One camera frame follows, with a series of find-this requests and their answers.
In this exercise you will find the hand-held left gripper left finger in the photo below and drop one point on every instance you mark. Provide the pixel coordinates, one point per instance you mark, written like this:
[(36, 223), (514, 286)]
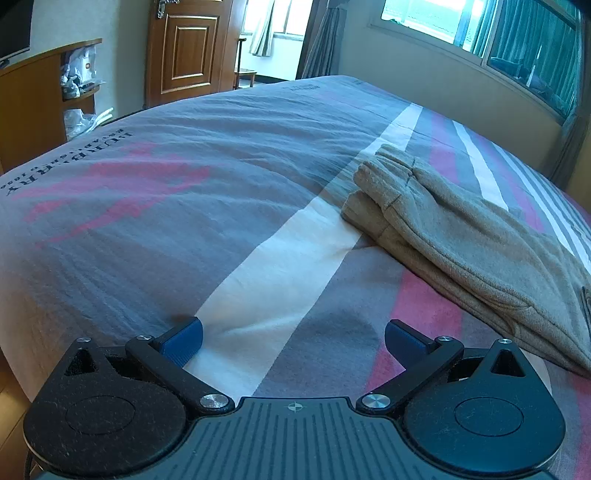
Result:
[(183, 344)]

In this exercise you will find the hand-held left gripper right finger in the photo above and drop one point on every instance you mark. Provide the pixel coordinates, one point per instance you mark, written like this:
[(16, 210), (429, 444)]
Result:
[(404, 344)]

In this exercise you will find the grey pants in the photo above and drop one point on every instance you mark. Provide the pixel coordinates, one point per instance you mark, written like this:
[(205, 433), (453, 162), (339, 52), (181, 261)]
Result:
[(461, 249)]

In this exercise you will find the striped bed sheet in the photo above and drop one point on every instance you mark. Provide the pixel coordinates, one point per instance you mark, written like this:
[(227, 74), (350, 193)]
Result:
[(184, 184)]

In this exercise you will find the white plastic bags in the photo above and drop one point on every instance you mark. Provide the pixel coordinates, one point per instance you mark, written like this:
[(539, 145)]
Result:
[(81, 122)]

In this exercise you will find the wooden chair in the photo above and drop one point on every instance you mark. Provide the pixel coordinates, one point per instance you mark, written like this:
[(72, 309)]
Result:
[(244, 74)]

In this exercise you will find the wooden cabinet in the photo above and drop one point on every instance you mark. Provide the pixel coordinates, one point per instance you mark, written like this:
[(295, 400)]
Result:
[(27, 101)]

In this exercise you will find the clutter on cabinet shelf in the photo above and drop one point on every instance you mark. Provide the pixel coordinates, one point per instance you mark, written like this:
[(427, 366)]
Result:
[(78, 74)]

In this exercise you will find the brown wooden door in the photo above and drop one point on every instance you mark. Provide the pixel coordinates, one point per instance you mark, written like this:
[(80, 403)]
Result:
[(194, 50)]

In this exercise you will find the grey curtain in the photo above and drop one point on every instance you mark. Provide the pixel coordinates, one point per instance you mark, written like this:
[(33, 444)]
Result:
[(323, 46)]

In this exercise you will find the teal curtain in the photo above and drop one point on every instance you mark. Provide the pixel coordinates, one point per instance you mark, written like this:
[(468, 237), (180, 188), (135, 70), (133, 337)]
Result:
[(531, 50)]

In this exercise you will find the white curtain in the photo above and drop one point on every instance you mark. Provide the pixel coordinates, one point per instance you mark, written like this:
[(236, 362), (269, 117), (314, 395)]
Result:
[(263, 27)]

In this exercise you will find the large window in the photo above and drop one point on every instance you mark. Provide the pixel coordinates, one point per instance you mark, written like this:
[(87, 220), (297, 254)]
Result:
[(434, 18)]

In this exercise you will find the black television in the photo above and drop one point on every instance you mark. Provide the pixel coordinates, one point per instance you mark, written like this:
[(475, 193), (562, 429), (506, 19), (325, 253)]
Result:
[(14, 25)]

